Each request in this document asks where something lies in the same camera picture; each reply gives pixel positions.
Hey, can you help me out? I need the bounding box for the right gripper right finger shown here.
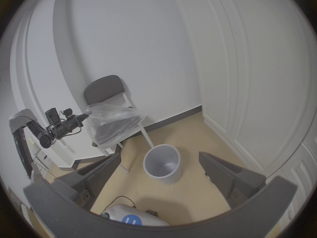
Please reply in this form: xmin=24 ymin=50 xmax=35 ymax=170
xmin=199 ymin=151 xmax=267 ymax=206

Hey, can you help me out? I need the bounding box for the grey padded white chair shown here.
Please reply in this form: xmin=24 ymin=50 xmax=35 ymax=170
xmin=84 ymin=75 xmax=155 ymax=174

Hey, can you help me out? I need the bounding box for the white trash bin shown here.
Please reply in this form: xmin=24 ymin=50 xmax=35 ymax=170
xmin=143 ymin=144 xmax=181 ymax=185

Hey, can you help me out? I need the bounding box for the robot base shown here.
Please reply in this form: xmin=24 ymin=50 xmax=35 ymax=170
xmin=101 ymin=203 xmax=171 ymax=226

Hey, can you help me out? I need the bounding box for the black cable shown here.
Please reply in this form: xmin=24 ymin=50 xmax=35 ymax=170
xmin=105 ymin=196 xmax=137 ymax=210

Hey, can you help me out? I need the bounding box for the clear plastic bag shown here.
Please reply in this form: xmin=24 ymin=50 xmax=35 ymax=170
xmin=85 ymin=103 xmax=145 ymax=148

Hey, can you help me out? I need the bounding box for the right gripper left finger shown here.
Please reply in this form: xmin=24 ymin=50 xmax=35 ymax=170
xmin=53 ymin=153 xmax=122 ymax=205

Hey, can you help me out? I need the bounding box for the white wardrobe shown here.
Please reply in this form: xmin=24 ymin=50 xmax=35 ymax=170
xmin=171 ymin=0 xmax=317 ymax=232

